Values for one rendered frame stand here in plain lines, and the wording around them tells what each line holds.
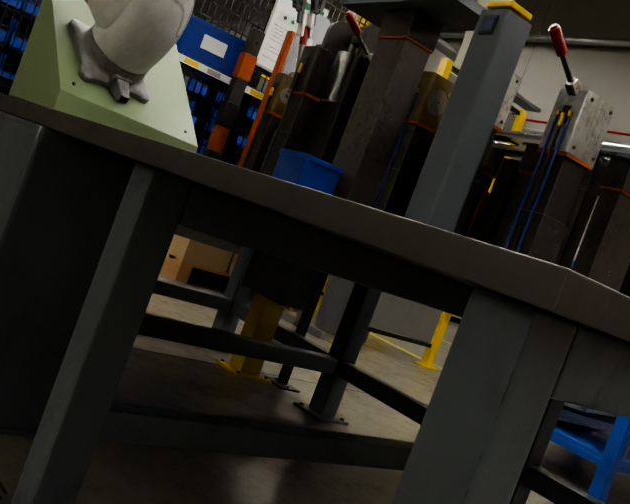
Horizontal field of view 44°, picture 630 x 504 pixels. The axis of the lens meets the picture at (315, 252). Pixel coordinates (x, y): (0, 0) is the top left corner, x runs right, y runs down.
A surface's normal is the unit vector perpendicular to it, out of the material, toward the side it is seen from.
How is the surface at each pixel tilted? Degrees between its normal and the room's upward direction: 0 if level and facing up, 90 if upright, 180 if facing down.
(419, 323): 90
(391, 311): 90
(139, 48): 132
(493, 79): 90
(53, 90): 90
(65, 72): 42
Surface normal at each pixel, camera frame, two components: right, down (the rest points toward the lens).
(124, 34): -0.29, 0.47
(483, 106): 0.55, 0.22
